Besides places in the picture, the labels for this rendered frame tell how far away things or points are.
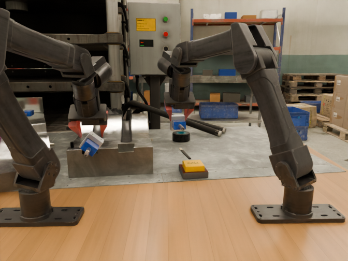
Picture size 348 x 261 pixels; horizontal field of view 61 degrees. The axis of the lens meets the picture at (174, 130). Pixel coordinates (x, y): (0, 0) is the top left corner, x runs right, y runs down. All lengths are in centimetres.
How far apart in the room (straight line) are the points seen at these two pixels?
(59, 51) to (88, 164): 37
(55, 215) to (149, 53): 121
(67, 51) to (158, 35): 108
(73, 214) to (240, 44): 55
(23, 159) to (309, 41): 771
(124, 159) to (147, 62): 93
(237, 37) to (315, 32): 742
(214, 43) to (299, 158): 36
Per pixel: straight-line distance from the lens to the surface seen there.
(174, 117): 104
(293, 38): 797
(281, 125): 70
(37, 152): 68
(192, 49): 88
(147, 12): 178
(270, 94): 71
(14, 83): 180
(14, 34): 65
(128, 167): 94
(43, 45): 70
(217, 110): 472
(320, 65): 819
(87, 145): 89
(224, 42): 80
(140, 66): 175
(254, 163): 108
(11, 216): 78
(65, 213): 75
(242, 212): 75
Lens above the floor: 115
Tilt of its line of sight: 13 degrees down
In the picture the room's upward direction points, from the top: straight up
